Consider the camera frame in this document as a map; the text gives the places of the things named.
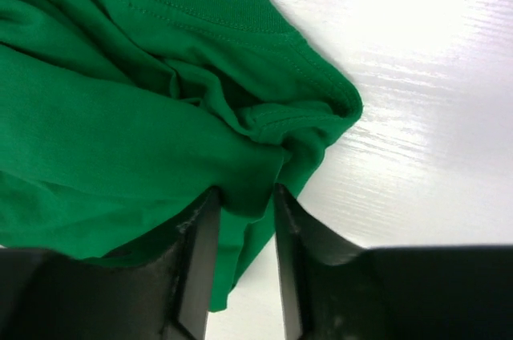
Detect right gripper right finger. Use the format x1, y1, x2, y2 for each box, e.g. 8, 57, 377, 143
273, 184, 512, 339

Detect green t-shirt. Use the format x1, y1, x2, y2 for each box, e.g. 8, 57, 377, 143
1, 0, 362, 312

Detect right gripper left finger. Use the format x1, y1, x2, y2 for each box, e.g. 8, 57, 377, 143
1, 188, 221, 339

